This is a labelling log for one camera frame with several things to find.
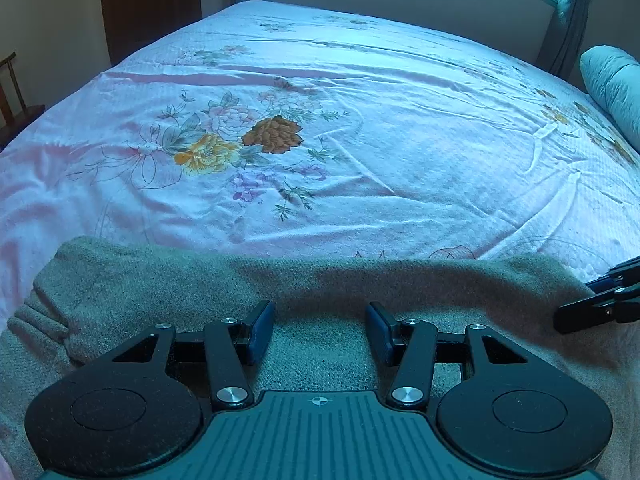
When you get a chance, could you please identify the wooden chair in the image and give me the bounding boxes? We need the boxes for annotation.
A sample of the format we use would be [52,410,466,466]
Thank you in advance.
[0,51,47,148]

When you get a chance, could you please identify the light blue pillow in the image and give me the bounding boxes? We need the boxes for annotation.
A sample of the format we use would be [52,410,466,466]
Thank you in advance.
[579,46,640,153]

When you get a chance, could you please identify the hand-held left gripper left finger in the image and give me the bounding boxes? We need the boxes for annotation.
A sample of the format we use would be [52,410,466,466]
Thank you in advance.
[107,300,275,411]

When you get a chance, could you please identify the dark wooden wardrobe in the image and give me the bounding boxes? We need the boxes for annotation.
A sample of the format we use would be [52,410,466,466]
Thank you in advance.
[97,0,203,67]

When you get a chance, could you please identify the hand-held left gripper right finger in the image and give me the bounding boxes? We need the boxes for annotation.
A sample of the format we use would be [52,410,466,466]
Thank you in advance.
[365,301,532,411]

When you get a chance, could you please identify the grey-green pants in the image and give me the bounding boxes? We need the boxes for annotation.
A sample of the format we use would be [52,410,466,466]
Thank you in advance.
[0,236,631,480]

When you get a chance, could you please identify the bed with floral sheet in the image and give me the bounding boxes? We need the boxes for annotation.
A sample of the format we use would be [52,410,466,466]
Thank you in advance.
[0,0,640,480]

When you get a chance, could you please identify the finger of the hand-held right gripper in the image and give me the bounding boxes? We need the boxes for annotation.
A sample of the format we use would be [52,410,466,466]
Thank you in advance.
[584,256,640,293]
[553,284,640,335]

